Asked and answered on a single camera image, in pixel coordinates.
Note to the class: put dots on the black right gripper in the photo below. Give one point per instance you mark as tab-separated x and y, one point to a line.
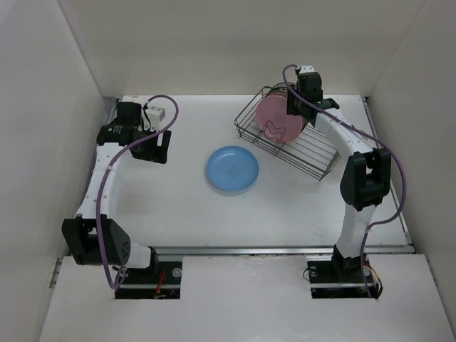
291	109

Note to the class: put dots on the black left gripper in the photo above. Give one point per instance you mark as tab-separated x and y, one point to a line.
156	154

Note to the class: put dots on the pink plastic plate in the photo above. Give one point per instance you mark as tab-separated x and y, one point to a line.
275	123

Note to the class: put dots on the blue plastic plate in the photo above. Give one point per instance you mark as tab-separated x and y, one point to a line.
232	169

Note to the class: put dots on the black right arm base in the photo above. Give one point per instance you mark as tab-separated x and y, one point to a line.
325	283

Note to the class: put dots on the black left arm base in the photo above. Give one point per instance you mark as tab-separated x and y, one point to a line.
161	282

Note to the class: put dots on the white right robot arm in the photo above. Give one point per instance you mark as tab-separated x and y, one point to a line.
366	177

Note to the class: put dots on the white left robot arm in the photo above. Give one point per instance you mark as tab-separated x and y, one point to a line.
130	135

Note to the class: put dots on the large patterned rear plate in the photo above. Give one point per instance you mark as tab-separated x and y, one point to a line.
281	87

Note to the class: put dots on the patterned white plate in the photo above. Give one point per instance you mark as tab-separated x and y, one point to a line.
281	92

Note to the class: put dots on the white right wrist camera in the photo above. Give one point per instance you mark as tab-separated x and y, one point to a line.
306	69

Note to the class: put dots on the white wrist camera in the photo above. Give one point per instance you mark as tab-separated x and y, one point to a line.
154	116
306	69

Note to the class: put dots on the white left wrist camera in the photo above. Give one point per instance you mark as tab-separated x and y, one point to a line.
154	116

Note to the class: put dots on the dark wire dish rack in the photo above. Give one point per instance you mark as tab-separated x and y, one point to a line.
311	152

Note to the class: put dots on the aluminium front rail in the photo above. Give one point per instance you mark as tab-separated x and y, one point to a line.
268	251

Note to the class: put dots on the aluminium side rail left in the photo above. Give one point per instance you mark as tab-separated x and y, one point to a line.
55	273

